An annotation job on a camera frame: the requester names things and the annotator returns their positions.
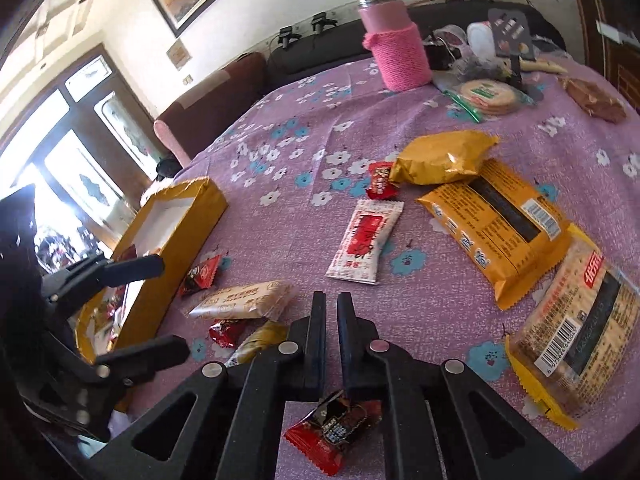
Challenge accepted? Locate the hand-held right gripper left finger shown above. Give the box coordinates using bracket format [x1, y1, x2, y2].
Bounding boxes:
[107, 290, 329, 480]

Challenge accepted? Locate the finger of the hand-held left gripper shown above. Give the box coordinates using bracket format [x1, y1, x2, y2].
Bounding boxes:
[41, 254, 167, 312]
[94, 334, 192, 387]

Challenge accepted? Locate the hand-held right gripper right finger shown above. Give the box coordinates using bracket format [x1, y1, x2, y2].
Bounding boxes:
[336, 291, 582, 480]

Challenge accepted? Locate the olive gold snack packet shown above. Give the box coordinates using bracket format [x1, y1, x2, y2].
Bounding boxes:
[224, 320, 290, 367]

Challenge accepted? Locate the yellow cardboard box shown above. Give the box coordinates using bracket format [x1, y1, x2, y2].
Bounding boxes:
[74, 176, 230, 366]

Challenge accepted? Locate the small black red candy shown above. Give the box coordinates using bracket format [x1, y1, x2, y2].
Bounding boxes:
[179, 254, 224, 299]

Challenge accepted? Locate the red crinkled candy wrapper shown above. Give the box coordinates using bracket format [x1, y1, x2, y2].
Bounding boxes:
[208, 316, 247, 349]

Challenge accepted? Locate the beige long wafer packet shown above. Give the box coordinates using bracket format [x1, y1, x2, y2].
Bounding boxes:
[188, 279, 294, 322]

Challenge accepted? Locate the dark brown red-ended packet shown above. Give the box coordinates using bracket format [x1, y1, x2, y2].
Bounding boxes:
[283, 389, 384, 477]

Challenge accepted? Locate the white red snack packet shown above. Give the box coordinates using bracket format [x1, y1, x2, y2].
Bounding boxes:
[324, 198, 406, 287]

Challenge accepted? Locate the black round object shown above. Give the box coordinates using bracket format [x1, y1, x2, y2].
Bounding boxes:
[155, 156, 182, 182]

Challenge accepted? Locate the glass door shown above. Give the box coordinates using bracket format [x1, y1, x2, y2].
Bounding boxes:
[0, 44, 167, 271]

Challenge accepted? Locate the purple floral tablecloth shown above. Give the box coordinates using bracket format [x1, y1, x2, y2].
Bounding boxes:
[112, 54, 640, 480]

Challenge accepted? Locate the brown pink chair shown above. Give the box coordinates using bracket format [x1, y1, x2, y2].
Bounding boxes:
[153, 51, 269, 169]

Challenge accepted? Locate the yellow orange biscuit pack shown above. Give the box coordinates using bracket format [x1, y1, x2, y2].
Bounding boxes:
[415, 157, 574, 312]

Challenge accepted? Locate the gold puffed snack packet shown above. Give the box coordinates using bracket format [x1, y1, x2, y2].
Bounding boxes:
[388, 129, 501, 187]

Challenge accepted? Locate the clear yellow-edged cracker pack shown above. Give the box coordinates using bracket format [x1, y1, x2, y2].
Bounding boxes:
[504, 224, 640, 432]

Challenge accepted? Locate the round crackers green packet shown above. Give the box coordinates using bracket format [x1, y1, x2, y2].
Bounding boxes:
[444, 79, 522, 123]

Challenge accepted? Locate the dark sofa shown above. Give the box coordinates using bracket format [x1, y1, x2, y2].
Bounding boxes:
[264, 0, 568, 97]

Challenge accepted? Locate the pink knitted sleeve bottle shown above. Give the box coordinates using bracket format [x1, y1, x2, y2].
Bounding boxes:
[354, 0, 435, 93]

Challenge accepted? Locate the clear glass jar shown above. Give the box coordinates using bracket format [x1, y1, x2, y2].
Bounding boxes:
[431, 24, 469, 70]

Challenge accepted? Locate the white cup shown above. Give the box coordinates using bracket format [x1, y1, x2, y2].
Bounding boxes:
[466, 20, 497, 57]

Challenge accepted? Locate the pale banana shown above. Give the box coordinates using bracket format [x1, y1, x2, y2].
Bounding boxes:
[516, 56, 569, 76]

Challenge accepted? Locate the brown wrapper packet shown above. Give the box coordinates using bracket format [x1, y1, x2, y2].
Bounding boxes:
[558, 75, 628, 124]

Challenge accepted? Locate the black card stand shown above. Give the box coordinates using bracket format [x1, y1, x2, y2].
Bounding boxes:
[486, 7, 537, 97]

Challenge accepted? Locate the wooden cabinet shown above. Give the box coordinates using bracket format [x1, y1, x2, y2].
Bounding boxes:
[564, 0, 640, 128]

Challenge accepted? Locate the white flat device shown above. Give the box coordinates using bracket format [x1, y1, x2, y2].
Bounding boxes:
[596, 19, 632, 45]

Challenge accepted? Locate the small wall plaque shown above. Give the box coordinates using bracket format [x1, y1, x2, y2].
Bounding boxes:
[166, 41, 189, 68]

